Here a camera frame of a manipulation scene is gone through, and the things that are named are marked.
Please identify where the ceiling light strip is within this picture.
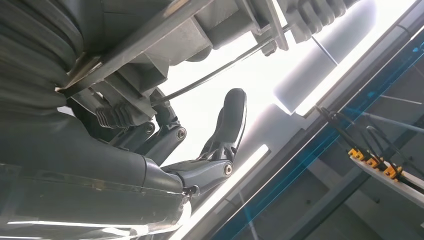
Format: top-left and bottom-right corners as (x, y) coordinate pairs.
(168, 144), (270, 240)

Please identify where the white ceiling duct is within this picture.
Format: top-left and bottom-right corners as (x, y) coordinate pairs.
(273, 0), (378, 114)

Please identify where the ceiling cable tray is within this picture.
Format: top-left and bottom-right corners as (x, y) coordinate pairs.
(314, 105), (424, 208)

